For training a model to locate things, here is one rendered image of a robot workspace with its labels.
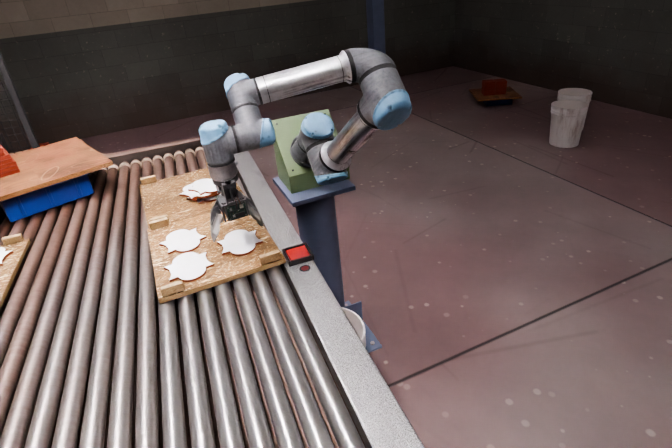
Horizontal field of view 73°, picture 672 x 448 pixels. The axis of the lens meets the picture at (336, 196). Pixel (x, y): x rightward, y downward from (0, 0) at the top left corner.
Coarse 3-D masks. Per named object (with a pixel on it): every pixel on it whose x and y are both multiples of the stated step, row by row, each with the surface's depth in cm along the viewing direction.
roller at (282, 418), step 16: (240, 288) 121; (240, 304) 116; (256, 320) 109; (256, 336) 104; (256, 352) 100; (272, 368) 96; (272, 384) 92; (272, 400) 89; (272, 416) 86; (288, 416) 85; (288, 432) 82
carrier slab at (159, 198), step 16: (176, 176) 188; (192, 176) 187; (208, 176) 186; (144, 192) 177; (160, 192) 176; (176, 192) 174; (144, 208) 164; (160, 208) 163; (176, 208) 162; (192, 208) 161; (208, 208) 160
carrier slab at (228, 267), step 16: (176, 224) 152; (192, 224) 151; (208, 224) 150; (224, 224) 149; (240, 224) 148; (256, 224) 147; (160, 240) 143; (208, 240) 141; (272, 240) 138; (160, 256) 135; (176, 256) 134; (208, 256) 133; (224, 256) 132; (240, 256) 131; (256, 256) 131; (160, 272) 128; (208, 272) 126; (224, 272) 125; (240, 272) 124; (160, 288) 121; (192, 288) 120
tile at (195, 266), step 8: (184, 256) 132; (192, 256) 132; (200, 256) 132; (176, 264) 129; (184, 264) 129; (192, 264) 128; (200, 264) 128; (208, 264) 128; (176, 272) 125; (184, 272) 125; (192, 272) 125; (200, 272) 124; (184, 280) 122; (192, 280) 122
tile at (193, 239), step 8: (176, 232) 145; (184, 232) 145; (192, 232) 144; (168, 240) 141; (176, 240) 141; (184, 240) 140; (192, 240) 140; (200, 240) 141; (168, 248) 137; (176, 248) 137; (184, 248) 136; (192, 248) 136
